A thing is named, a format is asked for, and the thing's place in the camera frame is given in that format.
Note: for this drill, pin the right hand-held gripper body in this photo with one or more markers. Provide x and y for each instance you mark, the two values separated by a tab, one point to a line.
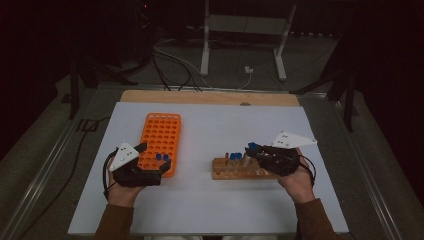
280	161

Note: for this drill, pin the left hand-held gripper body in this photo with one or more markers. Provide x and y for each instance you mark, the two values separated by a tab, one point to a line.
133	173

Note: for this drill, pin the blue-capped test tube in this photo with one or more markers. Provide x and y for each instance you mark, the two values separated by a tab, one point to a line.
252	145
238	155
159	156
166	157
232	156

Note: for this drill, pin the orange plastic tube rack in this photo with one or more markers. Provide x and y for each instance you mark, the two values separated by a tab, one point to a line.
161	133

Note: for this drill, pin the wooden tube rack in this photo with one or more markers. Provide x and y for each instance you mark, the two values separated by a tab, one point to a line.
230	171

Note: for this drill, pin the person's left hand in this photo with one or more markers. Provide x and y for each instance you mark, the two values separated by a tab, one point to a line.
125	196

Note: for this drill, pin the person's right hand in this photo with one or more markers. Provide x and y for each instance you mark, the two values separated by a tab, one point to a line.
298	188

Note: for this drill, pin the white table mat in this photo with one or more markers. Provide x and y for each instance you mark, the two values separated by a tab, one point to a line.
206	133

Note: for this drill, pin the person's white trousers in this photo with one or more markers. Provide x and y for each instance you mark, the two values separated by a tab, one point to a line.
173	238

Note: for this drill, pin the white plug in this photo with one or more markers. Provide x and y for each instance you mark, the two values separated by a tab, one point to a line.
248	69

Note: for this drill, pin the black tripod stand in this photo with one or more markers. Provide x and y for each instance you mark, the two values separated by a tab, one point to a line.
74	96
349	106

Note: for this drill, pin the dark equipment tower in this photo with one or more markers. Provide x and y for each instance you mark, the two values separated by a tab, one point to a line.
143	26

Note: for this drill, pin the power strip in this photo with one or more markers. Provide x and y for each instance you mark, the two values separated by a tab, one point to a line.
311	34

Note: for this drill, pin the white metal stand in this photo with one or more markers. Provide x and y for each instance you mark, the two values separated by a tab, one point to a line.
245	25

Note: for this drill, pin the metal floor rail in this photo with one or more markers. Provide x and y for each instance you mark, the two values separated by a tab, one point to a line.
283	92
43	168
366	173

